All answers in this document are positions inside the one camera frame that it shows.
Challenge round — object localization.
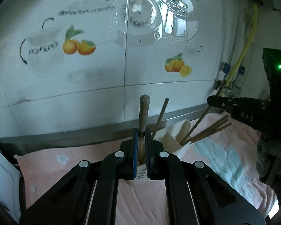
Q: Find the wooden chopstick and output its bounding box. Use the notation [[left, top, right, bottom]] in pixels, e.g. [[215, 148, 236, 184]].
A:
[[185, 114, 228, 144], [179, 80, 226, 146], [151, 98, 169, 139], [190, 122, 232, 143], [138, 94, 150, 165]]

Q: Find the pink floral towel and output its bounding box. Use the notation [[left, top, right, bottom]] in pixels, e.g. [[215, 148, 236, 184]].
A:
[[16, 120, 277, 224]]

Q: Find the white cutting board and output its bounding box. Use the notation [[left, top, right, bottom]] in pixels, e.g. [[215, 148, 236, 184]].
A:
[[0, 152, 21, 224]]

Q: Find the chrome angle valve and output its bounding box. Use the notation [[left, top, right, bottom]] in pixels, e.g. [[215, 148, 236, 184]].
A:
[[214, 62, 246, 97]]

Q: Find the yellow gas hose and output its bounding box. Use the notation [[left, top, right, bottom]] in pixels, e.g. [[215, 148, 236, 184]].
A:
[[219, 4, 259, 97]]

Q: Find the white plastic utensil holder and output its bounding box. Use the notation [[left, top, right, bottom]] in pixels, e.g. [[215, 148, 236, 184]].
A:
[[127, 120, 191, 185]]

